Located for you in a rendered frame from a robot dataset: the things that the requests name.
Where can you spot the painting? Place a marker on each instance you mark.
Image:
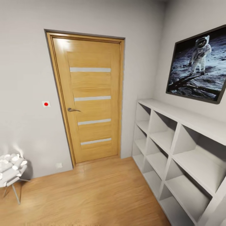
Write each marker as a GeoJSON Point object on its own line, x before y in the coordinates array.
{"type": "Point", "coordinates": [198, 67]}

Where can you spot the electric switch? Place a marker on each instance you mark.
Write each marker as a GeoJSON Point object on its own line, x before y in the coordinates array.
{"type": "Point", "coordinates": [46, 103]}

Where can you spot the door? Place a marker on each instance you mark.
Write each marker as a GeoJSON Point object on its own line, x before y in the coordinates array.
{"type": "Point", "coordinates": [89, 75]}

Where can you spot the bookcase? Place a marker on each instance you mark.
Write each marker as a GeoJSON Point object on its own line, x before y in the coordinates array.
{"type": "Point", "coordinates": [182, 201]}

